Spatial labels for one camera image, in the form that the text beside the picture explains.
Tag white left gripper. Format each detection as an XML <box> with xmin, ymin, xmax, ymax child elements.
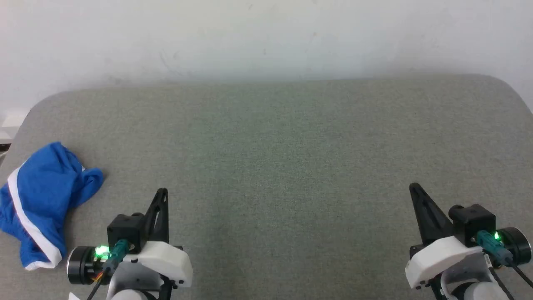
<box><xmin>124</xmin><ymin>187</ymin><xmax>194</xmax><ymax>289</ymax></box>

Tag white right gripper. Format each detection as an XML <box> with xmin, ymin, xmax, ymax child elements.
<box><xmin>405</xmin><ymin>182</ymin><xmax>484</xmax><ymax>289</ymax></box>

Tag blue shorts with white stripes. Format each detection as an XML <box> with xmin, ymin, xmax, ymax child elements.
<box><xmin>0</xmin><ymin>142</ymin><xmax>105</xmax><ymax>271</ymax></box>

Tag grey fabric sofa cushion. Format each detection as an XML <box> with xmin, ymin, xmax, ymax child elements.
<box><xmin>0</xmin><ymin>74</ymin><xmax>533</xmax><ymax>300</ymax></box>

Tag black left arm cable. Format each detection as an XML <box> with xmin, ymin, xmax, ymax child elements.
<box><xmin>85</xmin><ymin>239</ymin><xmax>130</xmax><ymax>300</ymax></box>

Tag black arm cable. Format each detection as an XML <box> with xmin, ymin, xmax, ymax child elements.
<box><xmin>476</xmin><ymin>230</ymin><xmax>533</xmax><ymax>289</ymax></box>
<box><xmin>85</xmin><ymin>239</ymin><xmax>130</xmax><ymax>300</ymax></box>

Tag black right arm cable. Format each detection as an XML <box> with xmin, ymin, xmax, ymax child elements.
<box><xmin>476</xmin><ymin>230</ymin><xmax>533</xmax><ymax>289</ymax></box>

